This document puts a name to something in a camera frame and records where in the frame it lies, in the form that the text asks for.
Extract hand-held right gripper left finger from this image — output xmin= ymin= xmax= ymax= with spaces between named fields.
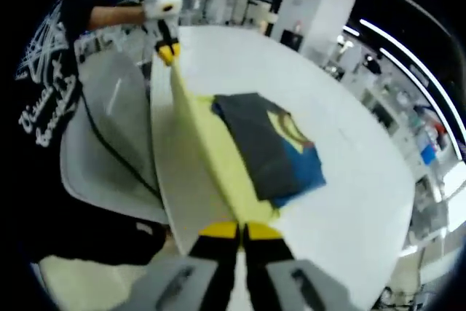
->
xmin=123 ymin=221 xmax=241 ymax=311

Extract black box at pillar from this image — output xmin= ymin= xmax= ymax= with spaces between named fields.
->
xmin=280 ymin=29 xmax=304 ymax=50

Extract wide white pillar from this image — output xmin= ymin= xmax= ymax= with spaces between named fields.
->
xmin=271 ymin=0 xmax=356 ymax=59

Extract yellow garment with dark sleeves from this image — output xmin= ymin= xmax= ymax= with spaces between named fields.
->
xmin=169 ymin=64 xmax=327 ymax=232

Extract long white ceiling light strip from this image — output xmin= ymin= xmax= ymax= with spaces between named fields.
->
xmin=379 ymin=47 xmax=457 ymax=134
xmin=359 ymin=18 xmax=466 ymax=162

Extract person's black shorts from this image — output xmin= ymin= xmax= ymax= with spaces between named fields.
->
xmin=31 ymin=194 xmax=170 ymax=267

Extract blue bin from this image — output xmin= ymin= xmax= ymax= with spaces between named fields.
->
xmin=419 ymin=142 xmax=438 ymax=165

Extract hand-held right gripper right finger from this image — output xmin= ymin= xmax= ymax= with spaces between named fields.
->
xmin=242 ymin=221 xmax=361 ymax=311

